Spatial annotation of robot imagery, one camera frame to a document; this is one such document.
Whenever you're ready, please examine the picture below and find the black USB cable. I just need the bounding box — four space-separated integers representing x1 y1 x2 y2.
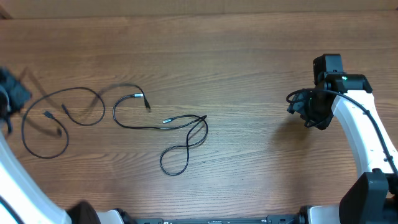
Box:
112 93 209 177
21 86 106 159
18 67 152 138

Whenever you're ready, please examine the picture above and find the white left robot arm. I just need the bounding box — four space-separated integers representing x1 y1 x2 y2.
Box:
1 67 124 224

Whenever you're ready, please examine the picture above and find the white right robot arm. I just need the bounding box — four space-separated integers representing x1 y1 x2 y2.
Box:
286 72 397 223

